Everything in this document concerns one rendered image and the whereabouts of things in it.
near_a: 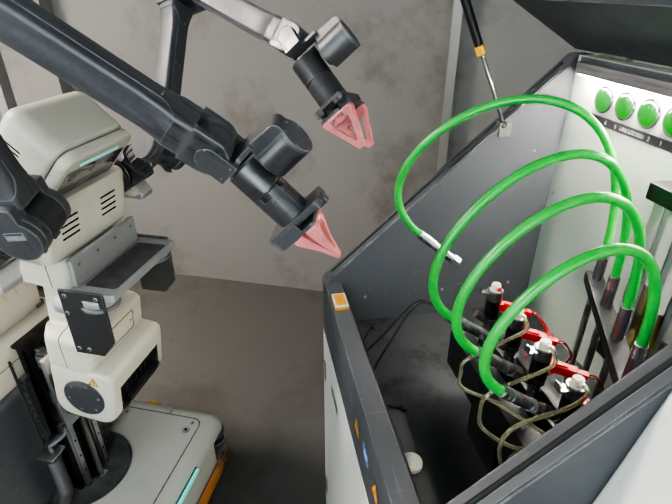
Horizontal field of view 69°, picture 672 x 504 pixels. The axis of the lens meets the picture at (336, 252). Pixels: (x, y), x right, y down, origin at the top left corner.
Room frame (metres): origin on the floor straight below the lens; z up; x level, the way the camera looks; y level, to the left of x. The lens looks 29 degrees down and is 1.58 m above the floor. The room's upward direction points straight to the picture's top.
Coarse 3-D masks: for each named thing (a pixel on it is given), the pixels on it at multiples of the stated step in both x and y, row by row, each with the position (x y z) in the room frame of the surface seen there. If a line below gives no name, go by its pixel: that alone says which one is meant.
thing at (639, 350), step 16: (576, 256) 0.49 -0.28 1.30; (592, 256) 0.49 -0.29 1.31; (608, 256) 0.49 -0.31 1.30; (640, 256) 0.50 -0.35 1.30; (560, 272) 0.48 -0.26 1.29; (656, 272) 0.50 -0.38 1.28; (528, 288) 0.48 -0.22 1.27; (544, 288) 0.48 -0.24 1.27; (656, 288) 0.50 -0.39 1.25; (512, 304) 0.48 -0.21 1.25; (656, 304) 0.50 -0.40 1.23; (512, 320) 0.47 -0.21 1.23; (496, 336) 0.47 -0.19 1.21; (640, 336) 0.51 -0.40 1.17; (480, 352) 0.48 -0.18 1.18; (640, 352) 0.50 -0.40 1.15; (480, 368) 0.47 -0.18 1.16; (624, 368) 0.52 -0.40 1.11; (496, 384) 0.47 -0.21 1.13; (512, 400) 0.47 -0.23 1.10; (528, 400) 0.48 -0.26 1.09
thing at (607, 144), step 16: (512, 96) 0.81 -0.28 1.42; (528, 96) 0.81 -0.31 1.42; (544, 96) 0.80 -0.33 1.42; (464, 112) 0.83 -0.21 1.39; (480, 112) 0.82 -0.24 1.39; (576, 112) 0.79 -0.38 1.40; (448, 128) 0.83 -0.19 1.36; (592, 128) 0.78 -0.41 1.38; (608, 144) 0.77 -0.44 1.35; (400, 176) 0.85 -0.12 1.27; (400, 192) 0.85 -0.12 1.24; (400, 208) 0.85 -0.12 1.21; (608, 224) 0.77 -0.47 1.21; (608, 240) 0.76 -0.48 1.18
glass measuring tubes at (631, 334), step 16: (656, 192) 0.75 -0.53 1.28; (656, 208) 0.75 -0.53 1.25; (656, 224) 0.75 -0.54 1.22; (656, 240) 0.75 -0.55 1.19; (656, 256) 0.72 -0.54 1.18; (640, 288) 0.75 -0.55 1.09; (640, 304) 0.72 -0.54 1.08; (640, 320) 0.71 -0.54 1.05; (656, 320) 0.68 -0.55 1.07; (656, 336) 0.68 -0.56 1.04; (656, 352) 0.68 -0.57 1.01
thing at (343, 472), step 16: (336, 384) 0.84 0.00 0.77; (336, 400) 0.84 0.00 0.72; (336, 416) 0.84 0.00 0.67; (336, 432) 0.84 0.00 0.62; (336, 448) 0.84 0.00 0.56; (352, 448) 0.67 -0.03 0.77; (336, 464) 0.84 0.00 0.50; (352, 464) 0.66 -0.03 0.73; (336, 480) 0.84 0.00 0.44; (352, 480) 0.66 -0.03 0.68; (336, 496) 0.84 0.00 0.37; (352, 496) 0.66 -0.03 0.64
